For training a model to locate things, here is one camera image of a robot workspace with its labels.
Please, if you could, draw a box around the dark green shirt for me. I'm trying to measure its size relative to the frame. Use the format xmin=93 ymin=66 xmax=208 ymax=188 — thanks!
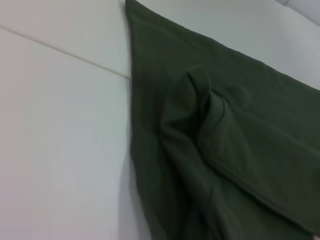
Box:
xmin=124 ymin=0 xmax=320 ymax=240

